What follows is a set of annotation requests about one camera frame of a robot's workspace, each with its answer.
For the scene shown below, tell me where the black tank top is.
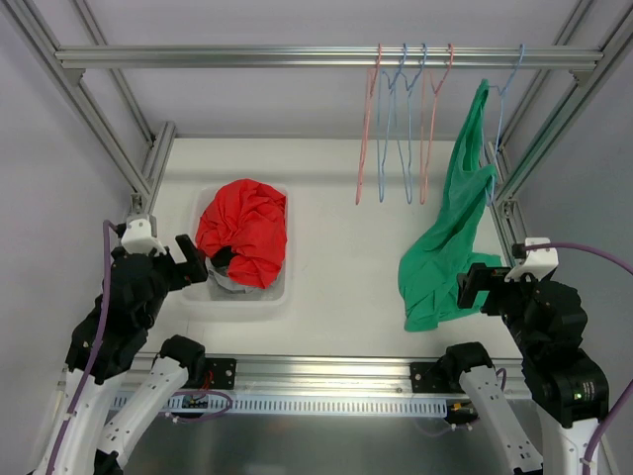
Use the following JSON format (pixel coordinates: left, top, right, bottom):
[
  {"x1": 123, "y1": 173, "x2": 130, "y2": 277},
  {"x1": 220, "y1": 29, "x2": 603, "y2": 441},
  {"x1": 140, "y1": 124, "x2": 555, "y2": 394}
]
[{"x1": 210, "y1": 246, "x2": 236, "y2": 268}]

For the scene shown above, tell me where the grey tank top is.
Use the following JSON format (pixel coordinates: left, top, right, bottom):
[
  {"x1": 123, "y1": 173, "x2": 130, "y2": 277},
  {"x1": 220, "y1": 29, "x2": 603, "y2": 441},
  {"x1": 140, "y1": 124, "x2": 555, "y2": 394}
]
[{"x1": 208, "y1": 264, "x2": 263, "y2": 300}]

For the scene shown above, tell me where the red tank top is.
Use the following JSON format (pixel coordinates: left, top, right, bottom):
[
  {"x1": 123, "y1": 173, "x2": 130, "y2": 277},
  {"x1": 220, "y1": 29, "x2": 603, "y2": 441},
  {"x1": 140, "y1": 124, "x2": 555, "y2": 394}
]
[{"x1": 195, "y1": 179, "x2": 287, "y2": 289}]

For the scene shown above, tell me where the pink hanger with green top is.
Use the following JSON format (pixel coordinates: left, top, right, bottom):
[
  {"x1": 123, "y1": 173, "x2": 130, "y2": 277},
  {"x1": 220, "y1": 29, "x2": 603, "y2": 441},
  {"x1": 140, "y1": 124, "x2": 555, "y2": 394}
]
[{"x1": 419, "y1": 44, "x2": 454, "y2": 205}]

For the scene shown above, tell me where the blue hanger with grey top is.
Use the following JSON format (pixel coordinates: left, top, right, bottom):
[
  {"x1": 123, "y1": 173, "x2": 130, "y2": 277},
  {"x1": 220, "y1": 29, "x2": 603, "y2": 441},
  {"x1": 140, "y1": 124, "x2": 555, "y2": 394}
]
[{"x1": 376, "y1": 44, "x2": 408, "y2": 203}]

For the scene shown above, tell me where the blue hanger with black top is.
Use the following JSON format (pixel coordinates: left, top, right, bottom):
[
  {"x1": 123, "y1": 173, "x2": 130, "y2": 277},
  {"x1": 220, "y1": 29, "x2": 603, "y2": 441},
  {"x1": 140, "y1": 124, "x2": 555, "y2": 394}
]
[{"x1": 403, "y1": 43, "x2": 429, "y2": 204}]

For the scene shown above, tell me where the pink wire hanger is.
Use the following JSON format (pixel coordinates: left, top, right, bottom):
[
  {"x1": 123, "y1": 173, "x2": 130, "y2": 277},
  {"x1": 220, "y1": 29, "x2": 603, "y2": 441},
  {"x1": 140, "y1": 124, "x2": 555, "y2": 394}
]
[{"x1": 355, "y1": 44, "x2": 382, "y2": 206}]

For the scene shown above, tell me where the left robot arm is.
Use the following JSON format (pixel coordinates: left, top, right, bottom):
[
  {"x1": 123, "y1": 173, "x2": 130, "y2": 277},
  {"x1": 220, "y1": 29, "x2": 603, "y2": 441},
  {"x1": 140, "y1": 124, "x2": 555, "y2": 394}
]
[{"x1": 35, "y1": 235, "x2": 208, "y2": 474}]

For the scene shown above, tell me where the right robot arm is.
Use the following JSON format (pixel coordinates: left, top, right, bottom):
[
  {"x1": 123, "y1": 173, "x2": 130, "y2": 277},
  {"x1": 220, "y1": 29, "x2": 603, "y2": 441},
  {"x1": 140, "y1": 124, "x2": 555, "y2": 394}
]
[{"x1": 437, "y1": 263, "x2": 609, "y2": 474}]

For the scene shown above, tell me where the green tank top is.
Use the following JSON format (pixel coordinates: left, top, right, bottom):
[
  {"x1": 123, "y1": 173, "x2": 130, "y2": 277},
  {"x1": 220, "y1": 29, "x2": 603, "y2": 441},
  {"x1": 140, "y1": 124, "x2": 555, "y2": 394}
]
[{"x1": 398, "y1": 79, "x2": 501, "y2": 333}]

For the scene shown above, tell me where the white plastic basket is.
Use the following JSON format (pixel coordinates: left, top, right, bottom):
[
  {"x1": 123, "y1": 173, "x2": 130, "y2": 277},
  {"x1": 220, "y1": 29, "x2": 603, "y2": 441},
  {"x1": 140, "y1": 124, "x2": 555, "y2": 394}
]
[{"x1": 181, "y1": 179, "x2": 294, "y2": 322}]

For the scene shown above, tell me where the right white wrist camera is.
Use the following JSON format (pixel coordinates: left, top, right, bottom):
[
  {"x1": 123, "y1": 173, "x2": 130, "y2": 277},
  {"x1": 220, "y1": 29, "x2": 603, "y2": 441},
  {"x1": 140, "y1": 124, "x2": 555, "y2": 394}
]
[{"x1": 504, "y1": 237, "x2": 559, "y2": 282}]

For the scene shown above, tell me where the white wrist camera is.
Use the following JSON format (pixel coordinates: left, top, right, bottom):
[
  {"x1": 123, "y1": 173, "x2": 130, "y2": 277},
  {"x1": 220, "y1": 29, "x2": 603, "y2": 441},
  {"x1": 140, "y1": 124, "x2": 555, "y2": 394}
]
[
  {"x1": 120, "y1": 213, "x2": 167, "y2": 255},
  {"x1": 504, "y1": 237, "x2": 559, "y2": 282}
]

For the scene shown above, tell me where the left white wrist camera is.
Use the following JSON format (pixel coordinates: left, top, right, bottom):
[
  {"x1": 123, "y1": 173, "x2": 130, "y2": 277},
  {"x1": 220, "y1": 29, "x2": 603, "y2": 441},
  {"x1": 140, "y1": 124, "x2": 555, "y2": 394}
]
[{"x1": 120, "y1": 213, "x2": 167, "y2": 255}]

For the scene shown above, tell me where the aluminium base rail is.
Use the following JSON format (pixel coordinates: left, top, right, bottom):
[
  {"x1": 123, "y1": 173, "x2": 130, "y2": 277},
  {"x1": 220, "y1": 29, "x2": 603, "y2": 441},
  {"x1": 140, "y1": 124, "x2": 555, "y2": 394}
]
[{"x1": 123, "y1": 350, "x2": 535, "y2": 397}]

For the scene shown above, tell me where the white slotted cable duct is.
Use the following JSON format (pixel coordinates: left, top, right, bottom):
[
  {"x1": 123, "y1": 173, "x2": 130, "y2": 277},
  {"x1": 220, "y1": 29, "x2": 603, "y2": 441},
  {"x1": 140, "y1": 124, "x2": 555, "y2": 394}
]
[{"x1": 160, "y1": 394, "x2": 448, "y2": 419}]

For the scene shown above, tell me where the empty blue wire hanger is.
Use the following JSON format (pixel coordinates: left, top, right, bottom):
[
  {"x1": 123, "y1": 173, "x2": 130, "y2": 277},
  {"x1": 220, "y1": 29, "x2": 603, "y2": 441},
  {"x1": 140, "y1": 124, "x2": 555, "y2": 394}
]
[{"x1": 486, "y1": 44, "x2": 526, "y2": 208}]

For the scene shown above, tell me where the aluminium hanging rail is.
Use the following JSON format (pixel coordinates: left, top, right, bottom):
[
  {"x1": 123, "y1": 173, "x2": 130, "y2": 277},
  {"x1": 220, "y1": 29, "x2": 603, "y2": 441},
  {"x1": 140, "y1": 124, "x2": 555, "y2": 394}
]
[{"x1": 54, "y1": 46, "x2": 604, "y2": 71}]

